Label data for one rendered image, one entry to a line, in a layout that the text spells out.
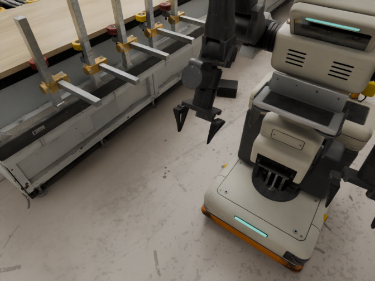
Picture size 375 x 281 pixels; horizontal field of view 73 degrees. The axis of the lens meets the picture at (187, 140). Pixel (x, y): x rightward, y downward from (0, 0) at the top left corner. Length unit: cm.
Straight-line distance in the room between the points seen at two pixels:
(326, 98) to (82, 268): 147
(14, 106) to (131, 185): 86
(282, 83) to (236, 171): 84
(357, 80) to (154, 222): 133
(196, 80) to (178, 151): 146
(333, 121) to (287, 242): 78
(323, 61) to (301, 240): 92
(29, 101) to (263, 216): 141
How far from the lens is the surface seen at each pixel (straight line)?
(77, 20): 141
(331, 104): 85
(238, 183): 153
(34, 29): 188
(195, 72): 61
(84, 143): 201
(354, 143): 128
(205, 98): 68
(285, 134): 99
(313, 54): 82
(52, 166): 195
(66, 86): 135
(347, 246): 189
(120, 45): 161
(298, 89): 85
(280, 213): 148
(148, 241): 166
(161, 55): 149
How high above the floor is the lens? 151
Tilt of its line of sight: 46 degrees down
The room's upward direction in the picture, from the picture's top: straight up
